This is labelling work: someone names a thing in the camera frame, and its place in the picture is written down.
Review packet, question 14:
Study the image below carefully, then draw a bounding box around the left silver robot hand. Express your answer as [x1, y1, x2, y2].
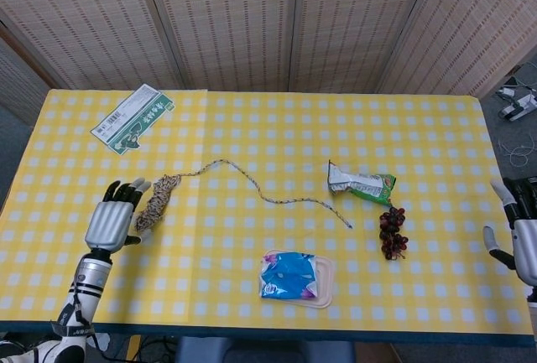
[84, 178, 152, 253]

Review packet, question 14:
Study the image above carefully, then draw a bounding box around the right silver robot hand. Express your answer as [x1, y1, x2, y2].
[482, 177, 537, 287]

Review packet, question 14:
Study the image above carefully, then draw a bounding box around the braided beige rope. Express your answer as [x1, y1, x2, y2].
[133, 158, 353, 234]

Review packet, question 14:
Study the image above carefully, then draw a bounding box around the flattened green white carton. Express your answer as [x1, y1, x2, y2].
[90, 83, 175, 157]

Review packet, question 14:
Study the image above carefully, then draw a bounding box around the yellow bar under table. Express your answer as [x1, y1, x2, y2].
[125, 334, 143, 363]

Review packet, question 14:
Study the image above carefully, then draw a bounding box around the dark red grape bunch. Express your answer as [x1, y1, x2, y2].
[378, 206, 409, 262]

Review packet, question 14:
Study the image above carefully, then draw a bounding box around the white device on floor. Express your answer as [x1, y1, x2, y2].
[497, 77, 537, 123]

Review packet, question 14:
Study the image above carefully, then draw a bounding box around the green crumpled snack bag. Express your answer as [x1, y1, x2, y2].
[326, 159, 398, 207]

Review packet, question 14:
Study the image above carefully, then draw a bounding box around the woven folding screen panel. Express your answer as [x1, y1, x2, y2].
[0, 0, 188, 91]
[0, 23, 55, 126]
[377, 0, 537, 100]
[289, 0, 440, 95]
[140, 0, 301, 92]

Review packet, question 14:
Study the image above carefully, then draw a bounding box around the yellow checkered tablecloth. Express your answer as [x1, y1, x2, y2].
[0, 88, 537, 335]

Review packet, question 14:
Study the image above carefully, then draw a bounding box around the blue tissue pack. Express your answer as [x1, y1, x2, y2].
[259, 251, 320, 300]

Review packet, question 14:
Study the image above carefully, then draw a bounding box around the white tangled cable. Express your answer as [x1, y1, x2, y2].
[498, 134, 537, 169]

